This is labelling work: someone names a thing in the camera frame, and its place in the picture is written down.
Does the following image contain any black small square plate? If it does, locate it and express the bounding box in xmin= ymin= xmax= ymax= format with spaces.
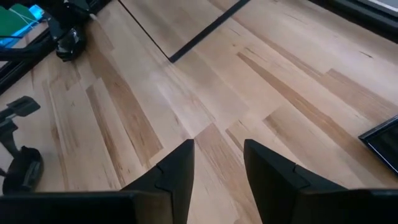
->
xmin=358 ymin=114 xmax=398 ymax=177

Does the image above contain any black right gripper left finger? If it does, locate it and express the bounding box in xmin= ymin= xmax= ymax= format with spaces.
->
xmin=0 ymin=138 xmax=196 ymax=224

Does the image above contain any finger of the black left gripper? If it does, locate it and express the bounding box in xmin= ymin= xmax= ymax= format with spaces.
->
xmin=0 ymin=119 xmax=19 ymax=156

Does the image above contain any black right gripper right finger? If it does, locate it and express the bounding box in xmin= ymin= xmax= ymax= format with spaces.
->
xmin=243 ymin=138 xmax=398 ymax=224

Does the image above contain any green sheet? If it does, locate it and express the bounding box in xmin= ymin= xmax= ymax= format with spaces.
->
xmin=0 ymin=3 xmax=38 ymax=38

